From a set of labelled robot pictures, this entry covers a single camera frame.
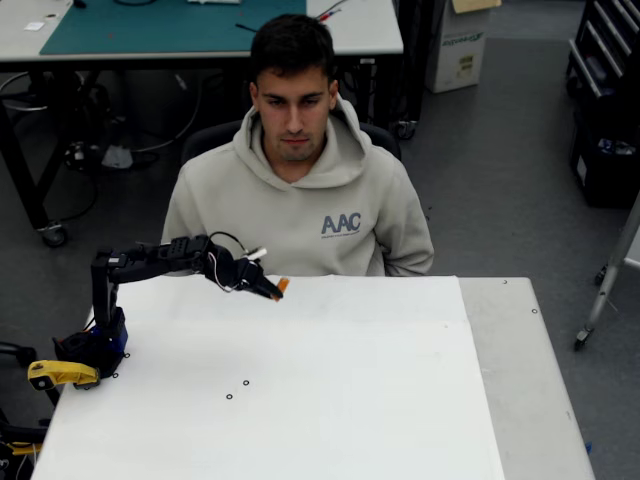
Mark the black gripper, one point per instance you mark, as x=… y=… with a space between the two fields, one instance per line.
x=251 y=276

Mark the orange food piece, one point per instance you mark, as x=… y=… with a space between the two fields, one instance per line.
x=284 y=284

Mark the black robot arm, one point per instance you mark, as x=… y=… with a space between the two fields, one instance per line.
x=150 y=260

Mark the man in beige hoodie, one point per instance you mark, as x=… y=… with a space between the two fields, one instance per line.
x=300 y=215

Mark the white table sheet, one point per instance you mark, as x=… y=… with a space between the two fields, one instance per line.
x=300 y=430

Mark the white rag on floor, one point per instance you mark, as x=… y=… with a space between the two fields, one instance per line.
x=117 y=156

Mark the black pen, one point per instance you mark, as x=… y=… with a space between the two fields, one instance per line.
x=245 y=27

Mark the red pen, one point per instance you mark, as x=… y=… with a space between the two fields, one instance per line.
x=330 y=14

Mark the green cutting mat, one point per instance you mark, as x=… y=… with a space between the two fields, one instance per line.
x=150 y=30

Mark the black and yellow clamp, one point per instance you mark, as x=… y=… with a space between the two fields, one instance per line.
x=20 y=440

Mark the white cardboard box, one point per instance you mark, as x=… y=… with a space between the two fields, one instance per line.
x=457 y=60

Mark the grey metal stand leg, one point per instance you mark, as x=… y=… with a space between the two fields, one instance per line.
x=607 y=285

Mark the small white paper slip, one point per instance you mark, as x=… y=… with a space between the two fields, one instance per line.
x=35 y=26

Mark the black storage bin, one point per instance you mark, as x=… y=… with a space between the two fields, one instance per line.
x=605 y=175

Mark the black drawer tool cabinet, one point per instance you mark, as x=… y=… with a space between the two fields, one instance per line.
x=600 y=45

